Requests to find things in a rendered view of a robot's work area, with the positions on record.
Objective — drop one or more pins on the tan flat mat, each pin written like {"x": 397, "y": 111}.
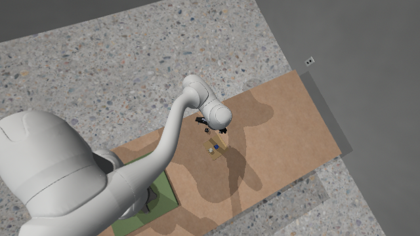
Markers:
{"x": 216, "y": 140}

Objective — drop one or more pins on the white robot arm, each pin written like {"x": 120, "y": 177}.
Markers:
{"x": 70, "y": 191}

